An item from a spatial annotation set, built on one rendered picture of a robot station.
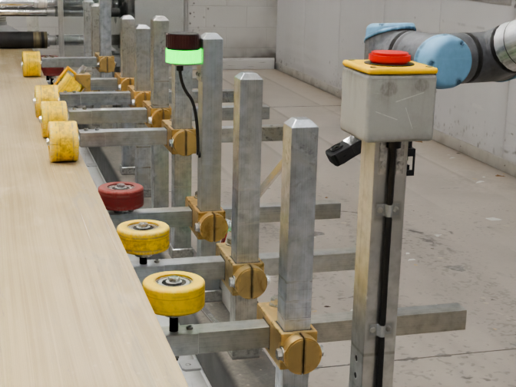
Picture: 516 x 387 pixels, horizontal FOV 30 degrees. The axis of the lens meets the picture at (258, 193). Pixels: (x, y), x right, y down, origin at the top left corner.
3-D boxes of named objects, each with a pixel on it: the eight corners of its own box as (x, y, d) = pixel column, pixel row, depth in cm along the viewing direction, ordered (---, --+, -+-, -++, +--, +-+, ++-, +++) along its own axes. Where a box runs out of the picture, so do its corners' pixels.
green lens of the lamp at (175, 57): (196, 59, 167) (196, 47, 167) (204, 64, 162) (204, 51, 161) (163, 60, 166) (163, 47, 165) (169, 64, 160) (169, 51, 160)
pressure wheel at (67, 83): (63, 105, 267) (81, 82, 267) (65, 109, 260) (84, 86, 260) (45, 91, 265) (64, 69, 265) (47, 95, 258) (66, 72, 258)
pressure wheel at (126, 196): (140, 238, 178) (140, 177, 175) (147, 251, 170) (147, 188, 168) (96, 240, 176) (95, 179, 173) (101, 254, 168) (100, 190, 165)
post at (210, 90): (214, 294, 178) (218, 31, 166) (219, 301, 175) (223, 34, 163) (196, 296, 177) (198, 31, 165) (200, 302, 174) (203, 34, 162)
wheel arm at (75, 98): (239, 100, 252) (239, 87, 251) (243, 103, 249) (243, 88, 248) (44, 104, 239) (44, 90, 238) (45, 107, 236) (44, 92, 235)
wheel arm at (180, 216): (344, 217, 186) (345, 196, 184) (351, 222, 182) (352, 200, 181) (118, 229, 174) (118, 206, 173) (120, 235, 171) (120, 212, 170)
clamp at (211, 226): (210, 220, 182) (211, 194, 181) (228, 241, 169) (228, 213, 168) (181, 222, 180) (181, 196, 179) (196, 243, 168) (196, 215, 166)
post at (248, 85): (249, 367, 155) (256, 70, 143) (255, 376, 152) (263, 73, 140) (228, 369, 155) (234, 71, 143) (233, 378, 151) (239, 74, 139)
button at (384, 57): (399, 67, 95) (400, 49, 94) (417, 72, 91) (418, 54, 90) (362, 67, 93) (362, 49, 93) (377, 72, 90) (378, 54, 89)
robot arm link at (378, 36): (388, 24, 170) (355, 19, 178) (383, 94, 173) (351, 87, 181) (429, 23, 174) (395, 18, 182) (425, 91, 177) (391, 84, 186)
